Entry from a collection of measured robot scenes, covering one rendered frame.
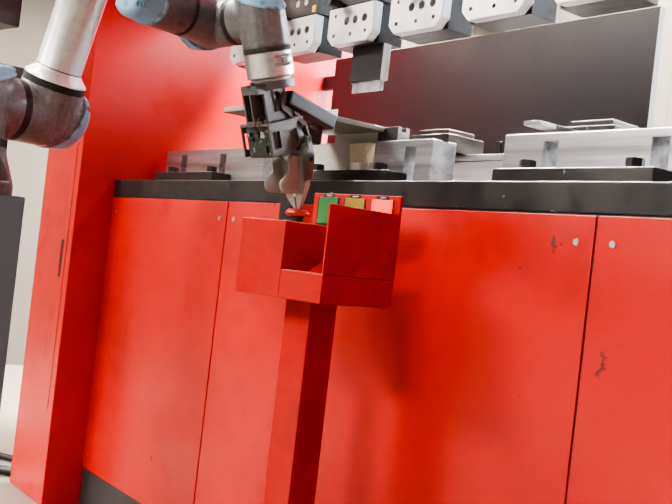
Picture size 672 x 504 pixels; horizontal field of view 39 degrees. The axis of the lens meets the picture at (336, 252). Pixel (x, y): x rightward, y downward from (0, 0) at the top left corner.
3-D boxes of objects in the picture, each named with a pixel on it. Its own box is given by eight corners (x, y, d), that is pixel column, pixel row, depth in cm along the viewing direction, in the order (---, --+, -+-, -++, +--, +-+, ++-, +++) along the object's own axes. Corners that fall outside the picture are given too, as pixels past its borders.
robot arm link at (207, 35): (160, -9, 149) (209, -19, 142) (209, 11, 158) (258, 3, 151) (156, 40, 149) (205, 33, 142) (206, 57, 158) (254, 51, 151)
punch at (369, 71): (348, 92, 197) (353, 48, 197) (355, 94, 198) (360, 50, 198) (378, 89, 189) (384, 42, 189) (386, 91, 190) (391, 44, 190)
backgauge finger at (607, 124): (504, 133, 166) (507, 105, 166) (594, 156, 182) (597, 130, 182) (558, 130, 156) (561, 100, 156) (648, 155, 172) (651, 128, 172)
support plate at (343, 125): (223, 112, 183) (223, 107, 183) (329, 135, 200) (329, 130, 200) (274, 106, 169) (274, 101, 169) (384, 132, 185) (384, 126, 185)
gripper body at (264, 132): (244, 161, 150) (232, 86, 147) (283, 151, 155) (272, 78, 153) (275, 161, 144) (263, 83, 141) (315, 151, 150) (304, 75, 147)
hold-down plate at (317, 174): (291, 184, 197) (293, 170, 197) (312, 187, 200) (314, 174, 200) (384, 185, 173) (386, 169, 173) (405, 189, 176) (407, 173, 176)
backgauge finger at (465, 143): (357, 140, 199) (359, 117, 199) (444, 159, 215) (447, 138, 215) (394, 138, 189) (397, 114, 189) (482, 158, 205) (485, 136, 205)
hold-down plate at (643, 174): (490, 186, 152) (492, 167, 152) (512, 190, 155) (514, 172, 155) (651, 187, 128) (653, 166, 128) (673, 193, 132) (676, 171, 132)
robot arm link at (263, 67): (269, 51, 152) (303, 47, 146) (273, 79, 153) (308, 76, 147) (233, 57, 147) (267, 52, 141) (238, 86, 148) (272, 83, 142)
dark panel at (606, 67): (319, 201, 287) (336, 59, 288) (325, 202, 288) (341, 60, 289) (637, 212, 198) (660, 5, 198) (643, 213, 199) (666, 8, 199)
